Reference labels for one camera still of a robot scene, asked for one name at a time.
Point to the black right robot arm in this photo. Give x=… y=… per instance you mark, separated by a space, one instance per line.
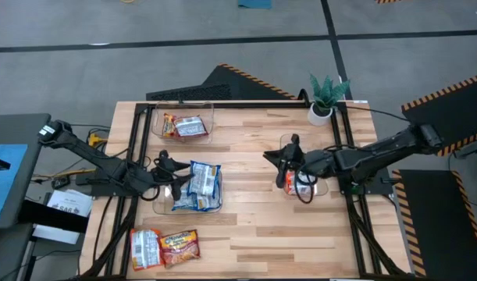
x=378 y=154

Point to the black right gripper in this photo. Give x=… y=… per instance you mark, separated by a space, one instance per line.
x=318 y=164

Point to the grey cabinet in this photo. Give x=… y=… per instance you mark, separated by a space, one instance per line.
x=8 y=250

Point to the yellow power plug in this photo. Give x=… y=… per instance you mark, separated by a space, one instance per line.
x=94 y=139

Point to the green plant in white pot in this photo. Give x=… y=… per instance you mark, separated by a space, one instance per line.
x=326 y=93

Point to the white printed paper sheet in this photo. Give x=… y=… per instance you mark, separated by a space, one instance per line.
x=70 y=203

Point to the grey desk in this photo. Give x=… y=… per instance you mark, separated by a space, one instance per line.
x=15 y=129

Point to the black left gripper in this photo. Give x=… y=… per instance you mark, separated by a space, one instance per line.
x=162 y=175

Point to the grey metal object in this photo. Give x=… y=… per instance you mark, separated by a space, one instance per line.
x=472 y=150

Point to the blue sheet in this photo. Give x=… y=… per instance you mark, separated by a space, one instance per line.
x=4 y=187

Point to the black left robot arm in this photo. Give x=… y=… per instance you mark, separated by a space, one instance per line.
x=90 y=154

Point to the black power adapter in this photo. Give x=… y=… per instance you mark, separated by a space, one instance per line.
x=60 y=182

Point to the blue floor mat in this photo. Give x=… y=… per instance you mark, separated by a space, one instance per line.
x=254 y=3

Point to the white plain paper sheet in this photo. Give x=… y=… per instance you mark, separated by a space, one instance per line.
x=54 y=234

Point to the clear plastic bin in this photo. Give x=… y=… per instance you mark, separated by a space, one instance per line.
x=285 y=142
x=162 y=207
x=183 y=109

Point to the black hazard striped floor mat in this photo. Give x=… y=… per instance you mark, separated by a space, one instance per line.
x=456 y=113
x=226 y=84
x=437 y=226
x=386 y=1

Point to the black beam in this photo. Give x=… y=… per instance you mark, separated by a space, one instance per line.
x=52 y=218

